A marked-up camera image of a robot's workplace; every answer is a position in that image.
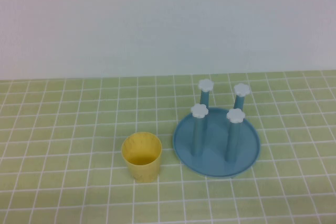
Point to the yellow plastic cup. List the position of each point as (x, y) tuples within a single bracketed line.
[(141, 171)]

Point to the blue cup stand white caps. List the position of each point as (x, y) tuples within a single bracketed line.
[(215, 163)]

